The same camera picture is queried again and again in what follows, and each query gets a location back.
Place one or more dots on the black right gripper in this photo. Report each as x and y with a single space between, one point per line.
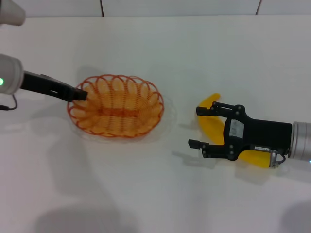
264 136

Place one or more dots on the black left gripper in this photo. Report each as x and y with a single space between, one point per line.
46 85

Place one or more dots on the yellow plastic banana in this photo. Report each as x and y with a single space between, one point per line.
213 128

